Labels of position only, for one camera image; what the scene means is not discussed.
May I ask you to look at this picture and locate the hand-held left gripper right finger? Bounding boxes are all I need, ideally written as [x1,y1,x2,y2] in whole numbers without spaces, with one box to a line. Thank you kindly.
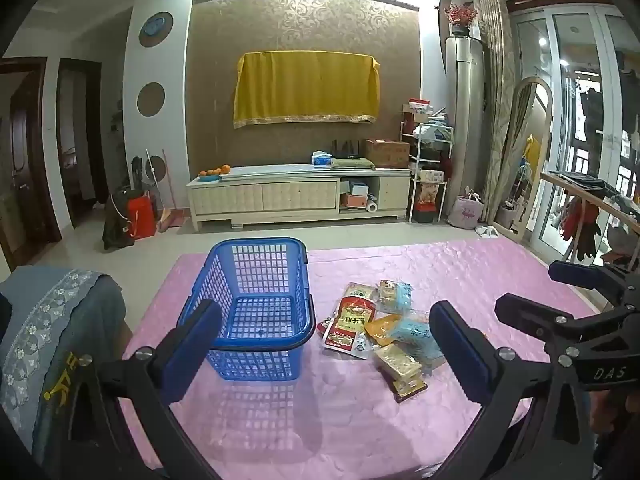
[429,301,597,480]

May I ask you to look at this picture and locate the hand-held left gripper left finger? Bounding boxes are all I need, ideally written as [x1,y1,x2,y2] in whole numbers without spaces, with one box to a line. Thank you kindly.
[50,299,223,480]

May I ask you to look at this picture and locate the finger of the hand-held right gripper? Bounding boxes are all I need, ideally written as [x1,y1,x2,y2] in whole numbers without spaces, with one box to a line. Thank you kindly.
[548,259,640,295]
[494,292,626,356]

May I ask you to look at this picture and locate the light blue roll packet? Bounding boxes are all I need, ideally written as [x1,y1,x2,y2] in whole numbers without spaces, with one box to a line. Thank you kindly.
[389,312,446,372]

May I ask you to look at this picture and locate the dark purple snack packet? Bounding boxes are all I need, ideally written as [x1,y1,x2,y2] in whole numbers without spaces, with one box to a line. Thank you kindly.
[392,377,428,403]

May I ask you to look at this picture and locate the gold foil snack packet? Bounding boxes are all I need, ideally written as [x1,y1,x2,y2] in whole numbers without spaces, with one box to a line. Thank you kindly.
[374,344,423,383]

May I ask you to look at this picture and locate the blue plastic basket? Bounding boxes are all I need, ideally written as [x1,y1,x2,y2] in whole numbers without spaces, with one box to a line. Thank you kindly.
[178,237,317,381]

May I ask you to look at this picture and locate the yellow orange snack packet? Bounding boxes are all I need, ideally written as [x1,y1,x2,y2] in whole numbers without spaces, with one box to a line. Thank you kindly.
[364,314,403,347]

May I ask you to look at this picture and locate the large red snack packet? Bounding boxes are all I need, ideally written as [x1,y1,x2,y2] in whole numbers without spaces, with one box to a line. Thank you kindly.
[318,296,377,360]

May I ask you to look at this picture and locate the dark hanging clothes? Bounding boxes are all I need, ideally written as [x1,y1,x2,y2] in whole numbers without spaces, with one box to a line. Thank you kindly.
[555,195,603,261]

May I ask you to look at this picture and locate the pink bag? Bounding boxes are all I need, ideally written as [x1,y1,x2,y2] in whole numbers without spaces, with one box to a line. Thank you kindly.
[447,187,486,230]

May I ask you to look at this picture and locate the arched floor mirror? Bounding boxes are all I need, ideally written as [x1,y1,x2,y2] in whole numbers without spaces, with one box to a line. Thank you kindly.
[492,76,553,246]

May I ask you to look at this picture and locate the broom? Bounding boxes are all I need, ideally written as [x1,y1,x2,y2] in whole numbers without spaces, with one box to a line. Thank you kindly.
[157,149,185,233]

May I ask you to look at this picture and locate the pink tablecloth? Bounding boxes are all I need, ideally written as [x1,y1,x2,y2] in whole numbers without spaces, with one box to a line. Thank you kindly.
[120,237,601,480]

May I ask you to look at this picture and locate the red paper bag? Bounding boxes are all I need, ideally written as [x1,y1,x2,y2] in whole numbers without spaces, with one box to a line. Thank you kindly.
[126,194,158,240]

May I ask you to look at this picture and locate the black bag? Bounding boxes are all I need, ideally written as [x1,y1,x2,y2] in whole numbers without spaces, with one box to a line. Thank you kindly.
[102,186,136,251]

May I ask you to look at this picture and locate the red gift box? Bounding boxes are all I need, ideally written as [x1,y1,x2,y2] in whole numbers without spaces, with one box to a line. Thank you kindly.
[412,180,447,223]

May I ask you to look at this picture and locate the grey-blue embroidered chair cover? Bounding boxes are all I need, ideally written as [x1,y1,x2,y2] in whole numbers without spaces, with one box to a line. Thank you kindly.
[0,265,126,471]

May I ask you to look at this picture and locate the cream low cabinet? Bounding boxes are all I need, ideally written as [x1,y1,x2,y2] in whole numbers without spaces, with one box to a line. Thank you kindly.
[186,164,413,232]

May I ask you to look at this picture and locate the patterned beige curtain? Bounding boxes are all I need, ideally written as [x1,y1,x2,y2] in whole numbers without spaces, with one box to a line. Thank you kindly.
[472,0,516,226]

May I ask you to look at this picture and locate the white mop pole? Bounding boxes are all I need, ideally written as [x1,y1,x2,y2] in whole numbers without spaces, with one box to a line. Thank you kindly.
[144,148,162,196]

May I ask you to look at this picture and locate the glass sliding door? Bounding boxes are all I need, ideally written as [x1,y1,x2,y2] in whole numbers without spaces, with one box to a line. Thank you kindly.
[515,5,640,261]

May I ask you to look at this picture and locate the white metal rack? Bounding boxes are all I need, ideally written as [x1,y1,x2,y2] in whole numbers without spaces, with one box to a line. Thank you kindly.
[400,105,456,223]

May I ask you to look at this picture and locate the standing air conditioner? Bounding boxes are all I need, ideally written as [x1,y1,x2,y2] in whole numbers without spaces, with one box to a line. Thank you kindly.
[445,35,488,211]

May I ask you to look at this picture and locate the brown cardboard box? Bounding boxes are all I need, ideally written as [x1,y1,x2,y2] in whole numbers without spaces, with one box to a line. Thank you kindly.
[364,139,411,168]

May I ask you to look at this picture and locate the dark wooden door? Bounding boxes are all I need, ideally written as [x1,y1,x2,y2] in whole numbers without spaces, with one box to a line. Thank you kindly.
[0,57,63,271]

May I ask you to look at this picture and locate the red flower vase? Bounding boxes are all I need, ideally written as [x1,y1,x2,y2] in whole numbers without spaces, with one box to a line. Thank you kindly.
[444,2,481,37]

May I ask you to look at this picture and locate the yellow fringed cloth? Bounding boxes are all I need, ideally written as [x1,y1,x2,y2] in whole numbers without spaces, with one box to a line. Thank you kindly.
[232,51,381,128]

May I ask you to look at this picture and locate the wooden rail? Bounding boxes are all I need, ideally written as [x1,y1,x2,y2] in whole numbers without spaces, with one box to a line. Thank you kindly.
[540,172,640,261]

